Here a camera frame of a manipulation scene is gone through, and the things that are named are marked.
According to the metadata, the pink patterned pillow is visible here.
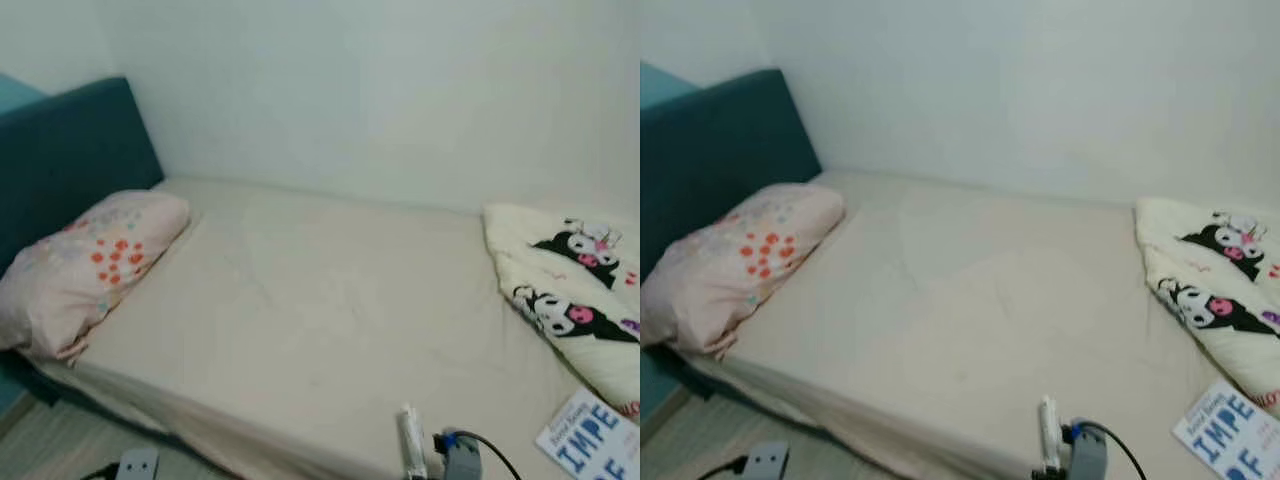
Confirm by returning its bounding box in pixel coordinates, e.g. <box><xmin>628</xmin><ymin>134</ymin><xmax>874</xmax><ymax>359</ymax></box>
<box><xmin>0</xmin><ymin>190</ymin><xmax>191</xmax><ymax>363</ymax></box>
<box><xmin>640</xmin><ymin>182</ymin><xmax>846</xmax><ymax>356</ymax></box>

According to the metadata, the white book with blue letters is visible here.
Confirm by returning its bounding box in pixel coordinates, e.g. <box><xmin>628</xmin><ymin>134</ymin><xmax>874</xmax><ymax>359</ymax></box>
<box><xmin>535</xmin><ymin>388</ymin><xmax>641</xmax><ymax>480</ymax></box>
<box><xmin>1172</xmin><ymin>380</ymin><xmax>1280</xmax><ymax>480</ymax></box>

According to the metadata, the teal upholstered headboard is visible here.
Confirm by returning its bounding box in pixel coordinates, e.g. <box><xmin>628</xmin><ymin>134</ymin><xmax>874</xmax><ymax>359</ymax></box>
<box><xmin>640</xmin><ymin>68</ymin><xmax>823</xmax><ymax>281</ymax></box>
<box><xmin>0</xmin><ymin>78</ymin><xmax>166</xmax><ymax>276</ymax></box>

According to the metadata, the cream cartoon print blanket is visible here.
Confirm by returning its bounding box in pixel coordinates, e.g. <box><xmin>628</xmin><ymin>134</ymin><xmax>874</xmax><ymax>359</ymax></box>
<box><xmin>483</xmin><ymin>203</ymin><xmax>641</xmax><ymax>416</ymax></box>
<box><xmin>1135</xmin><ymin>197</ymin><xmax>1280</xmax><ymax>406</ymax></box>

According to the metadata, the white slim oblong object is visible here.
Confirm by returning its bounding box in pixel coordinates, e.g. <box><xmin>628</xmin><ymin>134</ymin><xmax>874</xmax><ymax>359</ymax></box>
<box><xmin>400</xmin><ymin>404</ymin><xmax>428</xmax><ymax>479</ymax></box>
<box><xmin>1038</xmin><ymin>396</ymin><xmax>1061</xmax><ymax>471</ymax></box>

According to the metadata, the cream sheeted mattress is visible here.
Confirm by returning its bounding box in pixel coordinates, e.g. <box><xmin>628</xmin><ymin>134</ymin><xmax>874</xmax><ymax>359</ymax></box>
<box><xmin>690</xmin><ymin>168</ymin><xmax>1280</xmax><ymax>480</ymax></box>
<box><xmin>20</xmin><ymin>178</ymin><xmax>641</xmax><ymax>480</ymax></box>

